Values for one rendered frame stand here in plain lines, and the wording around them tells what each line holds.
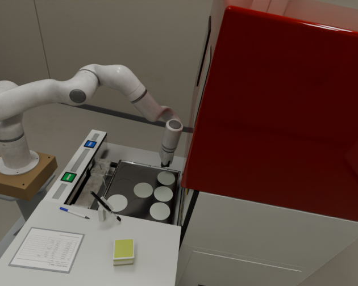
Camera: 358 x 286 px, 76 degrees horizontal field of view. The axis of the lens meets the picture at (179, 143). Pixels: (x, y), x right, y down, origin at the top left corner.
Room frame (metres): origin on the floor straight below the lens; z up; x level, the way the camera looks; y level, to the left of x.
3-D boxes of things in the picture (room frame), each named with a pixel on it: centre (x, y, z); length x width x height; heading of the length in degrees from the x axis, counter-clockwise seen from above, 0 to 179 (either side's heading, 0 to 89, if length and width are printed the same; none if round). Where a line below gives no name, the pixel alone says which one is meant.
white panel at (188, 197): (0.97, -0.09, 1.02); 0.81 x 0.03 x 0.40; 1
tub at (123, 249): (0.39, 0.12, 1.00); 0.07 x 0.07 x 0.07; 16
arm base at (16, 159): (0.77, 0.80, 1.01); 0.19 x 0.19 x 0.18
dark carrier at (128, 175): (0.77, 0.13, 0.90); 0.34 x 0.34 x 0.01; 1
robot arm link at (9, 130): (0.81, 0.80, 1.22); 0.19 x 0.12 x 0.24; 10
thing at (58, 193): (0.83, 0.50, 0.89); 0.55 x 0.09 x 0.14; 1
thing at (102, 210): (0.53, 0.24, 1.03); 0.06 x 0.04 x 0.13; 91
